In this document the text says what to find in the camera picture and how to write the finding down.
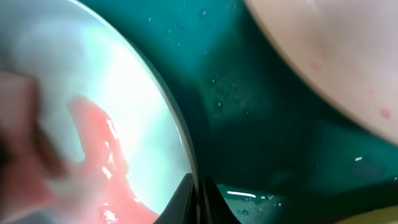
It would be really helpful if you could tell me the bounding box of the white plate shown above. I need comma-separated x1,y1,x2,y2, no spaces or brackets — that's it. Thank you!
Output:
245,0,397,143

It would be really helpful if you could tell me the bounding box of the yellow-green plate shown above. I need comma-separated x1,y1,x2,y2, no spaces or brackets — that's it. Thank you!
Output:
335,205,398,224

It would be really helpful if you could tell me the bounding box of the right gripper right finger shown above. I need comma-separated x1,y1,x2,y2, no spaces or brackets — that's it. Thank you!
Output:
200,177,241,224

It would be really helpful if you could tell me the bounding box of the light blue plate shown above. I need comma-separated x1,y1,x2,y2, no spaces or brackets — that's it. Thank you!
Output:
1,0,197,223

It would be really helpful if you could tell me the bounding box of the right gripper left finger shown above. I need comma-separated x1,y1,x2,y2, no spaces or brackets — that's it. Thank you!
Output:
154,174,197,224

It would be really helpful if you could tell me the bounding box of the teal plastic tray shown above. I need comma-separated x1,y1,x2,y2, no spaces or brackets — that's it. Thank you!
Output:
85,0,397,223

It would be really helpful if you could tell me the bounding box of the green and orange sponge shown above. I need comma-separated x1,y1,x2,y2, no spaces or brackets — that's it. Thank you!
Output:
1,72,65,222

